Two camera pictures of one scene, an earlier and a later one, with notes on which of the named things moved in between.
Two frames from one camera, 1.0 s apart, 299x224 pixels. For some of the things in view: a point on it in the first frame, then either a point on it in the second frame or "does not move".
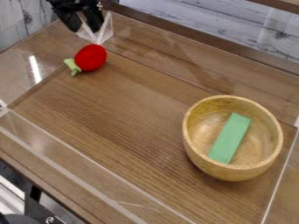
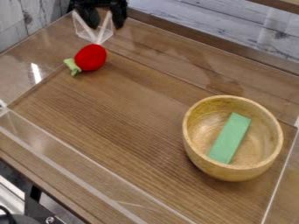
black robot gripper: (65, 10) → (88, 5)
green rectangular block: (228, 137) does not move
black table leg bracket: (33, 209) does not move
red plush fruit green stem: (90, 59) does not move
